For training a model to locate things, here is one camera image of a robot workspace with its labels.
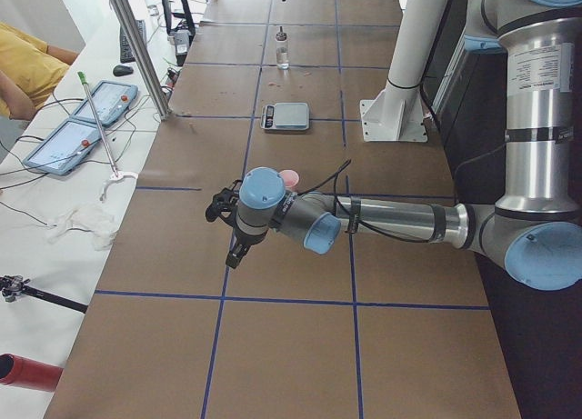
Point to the far blue teach pendant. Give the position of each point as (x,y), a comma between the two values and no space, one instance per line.
(112,99)

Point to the red cylinder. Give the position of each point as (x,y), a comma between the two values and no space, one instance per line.
(26,373)

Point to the white crumpled cloth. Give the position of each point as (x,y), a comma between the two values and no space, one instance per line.
(87,218)

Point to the pink paper cup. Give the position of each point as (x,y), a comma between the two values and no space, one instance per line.
(290,179)

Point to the metal grabber stick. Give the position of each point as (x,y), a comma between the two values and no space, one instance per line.
(117,174)

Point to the aluminium frame post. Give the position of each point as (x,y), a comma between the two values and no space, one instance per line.
(145,65)

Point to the black computer mouse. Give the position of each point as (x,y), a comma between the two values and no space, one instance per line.
(122,70)

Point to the white pedestal column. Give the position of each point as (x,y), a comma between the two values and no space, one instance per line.
(396,115)

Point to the clear glass sauce bottle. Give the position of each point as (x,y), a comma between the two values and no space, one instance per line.
(282,56)

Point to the near blue teach pendant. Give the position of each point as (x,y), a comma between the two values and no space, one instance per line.
(64,149)

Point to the person in yellow shirt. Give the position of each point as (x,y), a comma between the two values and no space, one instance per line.
(31,69)

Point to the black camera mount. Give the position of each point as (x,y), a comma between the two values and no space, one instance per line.
(224,204)

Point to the grey digital kitchen scale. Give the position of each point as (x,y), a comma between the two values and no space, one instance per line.
(285,117)

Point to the blue teach pendant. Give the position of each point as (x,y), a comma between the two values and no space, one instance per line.
(112,99)
(64,149)

